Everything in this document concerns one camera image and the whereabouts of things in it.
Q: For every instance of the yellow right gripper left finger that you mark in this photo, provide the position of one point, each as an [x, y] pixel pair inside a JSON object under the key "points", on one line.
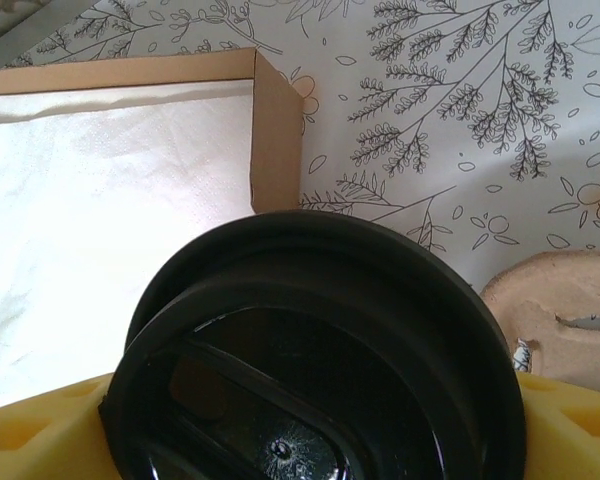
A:
{"points": [[40, 440]]}

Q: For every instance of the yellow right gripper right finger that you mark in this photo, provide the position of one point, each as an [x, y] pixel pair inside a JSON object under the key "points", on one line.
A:
{"points": [[570, 440]]}

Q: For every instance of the white paper napkin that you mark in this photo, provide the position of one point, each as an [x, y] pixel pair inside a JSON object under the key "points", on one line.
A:
{"points": [[80, 225]]}

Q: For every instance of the green paper cup black lid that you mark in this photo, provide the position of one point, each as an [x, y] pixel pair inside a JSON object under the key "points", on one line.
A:
{"points": [[330, 300]]}

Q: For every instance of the brown cardboard box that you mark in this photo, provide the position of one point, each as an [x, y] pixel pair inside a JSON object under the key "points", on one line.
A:
{"points": [[277, 150]]}

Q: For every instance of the floral patterned table cover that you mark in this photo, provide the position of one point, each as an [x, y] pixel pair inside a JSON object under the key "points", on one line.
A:
{"points": [[330, 125]]}

